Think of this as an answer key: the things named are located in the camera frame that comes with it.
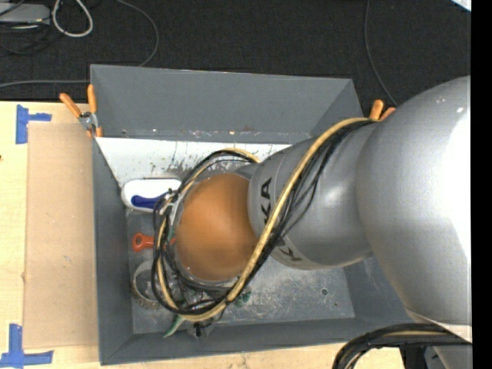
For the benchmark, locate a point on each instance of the brown cardboard board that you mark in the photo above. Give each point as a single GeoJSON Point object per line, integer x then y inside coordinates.
{"type": "Point", "coordinates": [57, 237]}

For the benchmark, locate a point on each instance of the grey metal bin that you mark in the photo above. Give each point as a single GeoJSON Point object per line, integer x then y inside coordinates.
{"type": "Point", "coordinates": [215, 102]}

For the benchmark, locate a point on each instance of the white and blue brush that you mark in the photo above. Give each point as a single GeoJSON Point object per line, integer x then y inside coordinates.
{"type": "Point", "coordinates": [143, 192]}

